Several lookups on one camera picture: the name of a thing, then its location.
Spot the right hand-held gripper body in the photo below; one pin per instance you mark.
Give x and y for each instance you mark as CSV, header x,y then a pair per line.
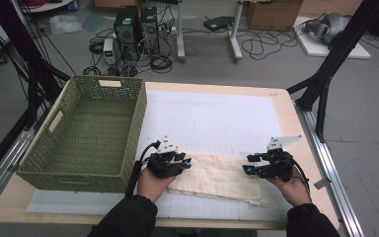
x,y
278,168

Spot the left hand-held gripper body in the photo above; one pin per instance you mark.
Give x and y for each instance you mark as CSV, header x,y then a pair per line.
x,y
163,166

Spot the cream printed cloth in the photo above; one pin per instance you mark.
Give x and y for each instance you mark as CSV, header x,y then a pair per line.
x,y
217,177

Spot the green woven basket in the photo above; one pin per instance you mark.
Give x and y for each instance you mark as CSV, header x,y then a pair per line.
x,y
89,125

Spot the person's left hand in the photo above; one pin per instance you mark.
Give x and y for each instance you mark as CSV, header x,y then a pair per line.
x,y
151,186

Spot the person's right hand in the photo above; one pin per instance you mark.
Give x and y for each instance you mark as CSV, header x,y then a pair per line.
x,y
292,191

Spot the white grid mat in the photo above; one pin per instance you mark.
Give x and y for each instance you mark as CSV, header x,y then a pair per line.
x,y
210,115

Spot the white desk leg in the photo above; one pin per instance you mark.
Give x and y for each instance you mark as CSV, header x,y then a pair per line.
x,y
180,33
235,36

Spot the white floor board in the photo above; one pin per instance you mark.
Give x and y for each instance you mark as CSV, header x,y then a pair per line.
x,y
316,49

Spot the grey power supply box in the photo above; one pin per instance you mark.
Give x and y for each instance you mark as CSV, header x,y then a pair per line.
x,y
109,51

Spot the white power strip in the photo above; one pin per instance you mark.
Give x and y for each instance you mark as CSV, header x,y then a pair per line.
x,y
167,29

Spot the black computer tower round fan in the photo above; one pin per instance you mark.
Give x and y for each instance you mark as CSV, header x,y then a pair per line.
x,y
149,29

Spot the black computer tower green sticker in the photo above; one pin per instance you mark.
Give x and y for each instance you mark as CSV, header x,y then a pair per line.
x,y
126,31

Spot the black flat device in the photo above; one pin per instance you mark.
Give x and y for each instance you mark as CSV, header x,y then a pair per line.
x,y
218,23

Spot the brown cardboard box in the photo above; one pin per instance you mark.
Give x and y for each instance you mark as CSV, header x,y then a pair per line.
x,y
273,16

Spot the grey robot head shell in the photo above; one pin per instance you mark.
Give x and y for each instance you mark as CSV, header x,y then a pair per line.
x,y
329,28

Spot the clear plastic bag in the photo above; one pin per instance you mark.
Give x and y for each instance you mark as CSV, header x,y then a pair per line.
x,y
64,23

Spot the grey metal bracket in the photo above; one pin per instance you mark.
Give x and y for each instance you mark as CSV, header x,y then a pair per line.
x,y
322,183

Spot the aluminium rail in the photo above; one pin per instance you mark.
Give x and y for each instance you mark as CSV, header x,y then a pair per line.
x,y
332,171
3,164

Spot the black metal frame stand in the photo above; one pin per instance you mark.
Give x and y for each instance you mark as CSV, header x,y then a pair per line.
x,y
335,56
29,65

